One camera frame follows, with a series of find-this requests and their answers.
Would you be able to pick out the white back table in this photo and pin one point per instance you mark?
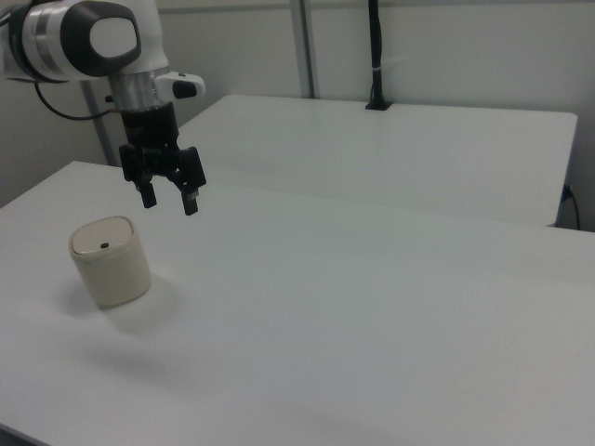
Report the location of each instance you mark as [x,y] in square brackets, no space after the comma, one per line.
[395,153]

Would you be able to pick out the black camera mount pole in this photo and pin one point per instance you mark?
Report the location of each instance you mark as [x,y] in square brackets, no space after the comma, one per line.
[377,51]

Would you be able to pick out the beige mini trash bin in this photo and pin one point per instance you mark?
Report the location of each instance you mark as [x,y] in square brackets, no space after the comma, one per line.
[110,260]

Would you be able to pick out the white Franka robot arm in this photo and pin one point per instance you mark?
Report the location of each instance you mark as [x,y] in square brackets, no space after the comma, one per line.
[70,42]

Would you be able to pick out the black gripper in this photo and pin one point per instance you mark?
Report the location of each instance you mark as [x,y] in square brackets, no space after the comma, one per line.
[151,132]

